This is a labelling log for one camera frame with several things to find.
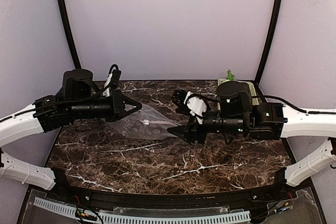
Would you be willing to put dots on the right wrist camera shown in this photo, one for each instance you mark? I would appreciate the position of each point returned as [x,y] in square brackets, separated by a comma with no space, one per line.
[189,103]

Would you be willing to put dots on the right black corner post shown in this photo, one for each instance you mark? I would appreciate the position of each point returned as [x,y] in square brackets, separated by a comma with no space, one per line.
[268,41]

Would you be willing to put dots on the green plastic basket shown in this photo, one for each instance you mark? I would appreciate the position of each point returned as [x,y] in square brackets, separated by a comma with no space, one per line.
[253,91]

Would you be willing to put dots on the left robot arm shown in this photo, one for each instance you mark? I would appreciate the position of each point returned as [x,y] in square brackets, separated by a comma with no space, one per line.
[78,99]

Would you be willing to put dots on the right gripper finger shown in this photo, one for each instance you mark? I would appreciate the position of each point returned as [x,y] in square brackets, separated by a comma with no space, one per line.
[186,137]
[178,129]

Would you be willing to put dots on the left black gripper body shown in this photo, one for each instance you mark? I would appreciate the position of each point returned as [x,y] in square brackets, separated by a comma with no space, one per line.
[117,106]

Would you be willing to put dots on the black front table rail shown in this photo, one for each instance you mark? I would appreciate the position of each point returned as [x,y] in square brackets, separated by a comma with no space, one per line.
[100,199]

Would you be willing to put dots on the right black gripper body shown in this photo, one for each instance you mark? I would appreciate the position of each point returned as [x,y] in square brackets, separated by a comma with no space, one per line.
[195,130]

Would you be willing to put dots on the clear zip top bag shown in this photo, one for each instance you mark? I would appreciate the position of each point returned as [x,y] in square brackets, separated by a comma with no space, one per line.
[146,123]

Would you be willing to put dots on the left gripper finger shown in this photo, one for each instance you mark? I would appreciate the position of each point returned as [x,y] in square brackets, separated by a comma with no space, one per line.
[132,104]
[129,111]

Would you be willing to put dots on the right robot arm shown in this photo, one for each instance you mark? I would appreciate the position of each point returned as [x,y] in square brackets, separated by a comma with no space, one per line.
[236,111]

